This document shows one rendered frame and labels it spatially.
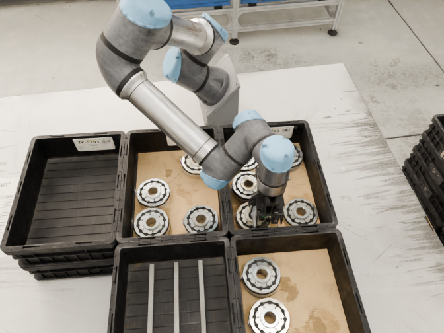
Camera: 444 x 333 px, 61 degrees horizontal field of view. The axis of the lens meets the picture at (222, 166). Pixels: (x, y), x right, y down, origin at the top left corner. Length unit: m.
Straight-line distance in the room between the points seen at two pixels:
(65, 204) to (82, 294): 0.28
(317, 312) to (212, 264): 0.30
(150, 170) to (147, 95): 0.37
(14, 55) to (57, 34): 0.38
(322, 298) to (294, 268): 0.10
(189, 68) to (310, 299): 0.83
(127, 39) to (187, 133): 0.26
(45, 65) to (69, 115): 1.57
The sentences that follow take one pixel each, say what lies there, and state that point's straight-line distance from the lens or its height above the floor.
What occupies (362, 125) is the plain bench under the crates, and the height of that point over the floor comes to 0.70.
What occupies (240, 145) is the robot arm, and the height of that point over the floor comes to 1.14.
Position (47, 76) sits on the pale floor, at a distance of 3.14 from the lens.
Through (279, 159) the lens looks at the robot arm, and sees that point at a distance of 0.81.
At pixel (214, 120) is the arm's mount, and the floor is 0.76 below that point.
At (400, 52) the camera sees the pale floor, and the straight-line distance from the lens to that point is 3.40.
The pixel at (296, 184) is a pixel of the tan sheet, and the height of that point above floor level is 0.83.
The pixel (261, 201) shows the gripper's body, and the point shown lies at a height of 0.99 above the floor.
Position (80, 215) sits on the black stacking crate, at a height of 0.83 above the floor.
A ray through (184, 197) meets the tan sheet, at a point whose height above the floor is 0.83.
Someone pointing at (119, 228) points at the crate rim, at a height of 0.93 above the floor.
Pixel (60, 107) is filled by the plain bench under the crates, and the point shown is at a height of 0.70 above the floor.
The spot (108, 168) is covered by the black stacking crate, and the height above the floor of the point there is 0.83.
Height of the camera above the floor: 1.84
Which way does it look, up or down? 53 degrees down
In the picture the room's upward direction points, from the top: straight up
